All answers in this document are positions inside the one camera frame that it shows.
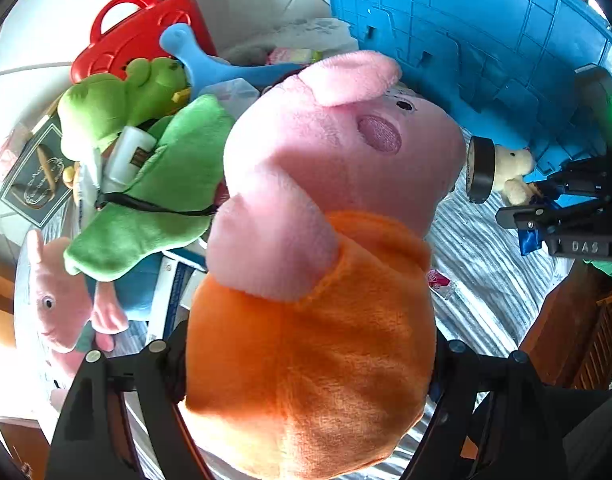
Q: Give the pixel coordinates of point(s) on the pink pig plush teal shirt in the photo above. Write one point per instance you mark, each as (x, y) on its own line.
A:
(72, 316)

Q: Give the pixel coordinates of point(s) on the blue plastic hanger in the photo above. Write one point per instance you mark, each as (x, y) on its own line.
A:
(202, 71)

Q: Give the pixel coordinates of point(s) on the small floral tissue packet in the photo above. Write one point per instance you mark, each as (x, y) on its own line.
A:
(440, 283)

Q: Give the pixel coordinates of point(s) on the black tape roll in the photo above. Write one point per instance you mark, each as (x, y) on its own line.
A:
(480, 168)

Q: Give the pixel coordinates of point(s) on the striped grey bed sheet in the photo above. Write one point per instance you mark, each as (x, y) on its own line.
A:
(498, 295)

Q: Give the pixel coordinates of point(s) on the blue plastic storage crate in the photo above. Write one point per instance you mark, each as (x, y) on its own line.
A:
(504, 69)

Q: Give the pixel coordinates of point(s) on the green plush cloth toy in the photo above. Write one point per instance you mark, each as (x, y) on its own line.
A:
(181, 179)

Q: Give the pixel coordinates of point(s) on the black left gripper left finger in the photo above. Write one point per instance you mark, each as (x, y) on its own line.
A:
(116, 405)

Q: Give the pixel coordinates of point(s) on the blue white flat box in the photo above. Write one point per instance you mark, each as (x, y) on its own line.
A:
(177, 265)

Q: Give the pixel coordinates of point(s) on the red plastic toy case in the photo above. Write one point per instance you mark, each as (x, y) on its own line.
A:
(137, 36)

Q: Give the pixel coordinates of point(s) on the pink pig plush orange dress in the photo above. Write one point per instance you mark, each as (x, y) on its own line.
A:
(311, 342)

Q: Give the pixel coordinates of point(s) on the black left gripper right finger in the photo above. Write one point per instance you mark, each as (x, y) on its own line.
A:
(490, 420)

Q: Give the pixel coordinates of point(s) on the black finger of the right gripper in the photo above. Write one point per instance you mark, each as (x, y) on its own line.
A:
(574, 217)

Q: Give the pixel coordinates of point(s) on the white cream tube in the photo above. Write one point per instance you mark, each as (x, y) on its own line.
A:
(131, 151)

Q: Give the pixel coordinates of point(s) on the dark framed box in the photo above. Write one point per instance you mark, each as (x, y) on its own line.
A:
(34, 187)

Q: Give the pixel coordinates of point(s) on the green frog plush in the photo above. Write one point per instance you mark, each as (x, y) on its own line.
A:
(94, 111)

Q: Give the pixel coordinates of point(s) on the small cream bear plush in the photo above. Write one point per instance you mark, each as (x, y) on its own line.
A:
(512, 166)

